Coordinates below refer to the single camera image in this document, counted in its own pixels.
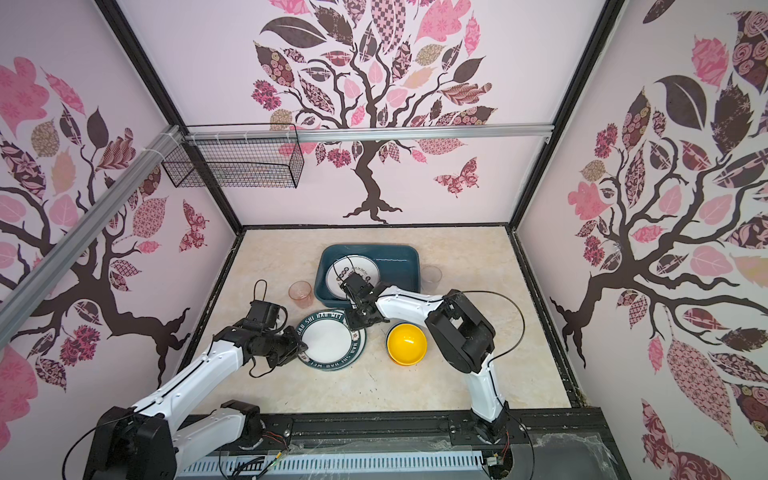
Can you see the white plate green lettered rim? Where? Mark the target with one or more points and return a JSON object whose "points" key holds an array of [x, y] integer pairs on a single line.
{"points": [[331, 343]]}

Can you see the aluminium rail left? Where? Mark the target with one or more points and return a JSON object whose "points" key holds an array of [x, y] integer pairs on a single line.
{"points": [[18, 307]]}

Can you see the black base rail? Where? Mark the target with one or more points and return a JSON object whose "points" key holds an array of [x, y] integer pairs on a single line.
{"points": [[574, 443]]}

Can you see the white slotted cable duct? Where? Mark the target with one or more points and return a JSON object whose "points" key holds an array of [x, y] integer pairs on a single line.
{"points": [[315, 466]]}

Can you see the clear cup near bin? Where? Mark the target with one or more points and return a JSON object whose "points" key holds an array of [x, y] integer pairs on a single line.
{"points": [[431, 275]]}

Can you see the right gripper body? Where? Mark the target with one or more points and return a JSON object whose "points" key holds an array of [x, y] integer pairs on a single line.
{"points": [[355, 319]]}

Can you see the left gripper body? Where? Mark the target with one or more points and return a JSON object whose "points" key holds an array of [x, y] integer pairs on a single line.
{"points": [[280, 349]]}

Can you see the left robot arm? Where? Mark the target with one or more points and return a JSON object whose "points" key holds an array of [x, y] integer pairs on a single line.
{"points": [[148, 439]]}

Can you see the pink plastic cup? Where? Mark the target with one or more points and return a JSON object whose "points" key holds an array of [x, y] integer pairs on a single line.
{"points": [[301, 293]]}

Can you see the yellow bowl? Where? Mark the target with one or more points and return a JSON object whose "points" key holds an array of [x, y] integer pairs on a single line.
{"points": [[406, 344]]}

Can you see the white plate red pattern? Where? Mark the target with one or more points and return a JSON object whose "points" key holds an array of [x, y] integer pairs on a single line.
{"points": [[346, 265]]}

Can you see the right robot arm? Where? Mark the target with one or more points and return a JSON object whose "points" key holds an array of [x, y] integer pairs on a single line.
{"points": [[464, 337]]}

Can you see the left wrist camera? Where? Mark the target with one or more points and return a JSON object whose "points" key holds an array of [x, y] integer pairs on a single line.
{"points": [[267, 316]]}

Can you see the teal plastic bin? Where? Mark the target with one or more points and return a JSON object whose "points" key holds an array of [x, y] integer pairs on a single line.
{"points": [[398, 264]]}

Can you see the black wire basket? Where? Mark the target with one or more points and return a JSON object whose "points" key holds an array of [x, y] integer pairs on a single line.
{"points": [[255, 155]]}

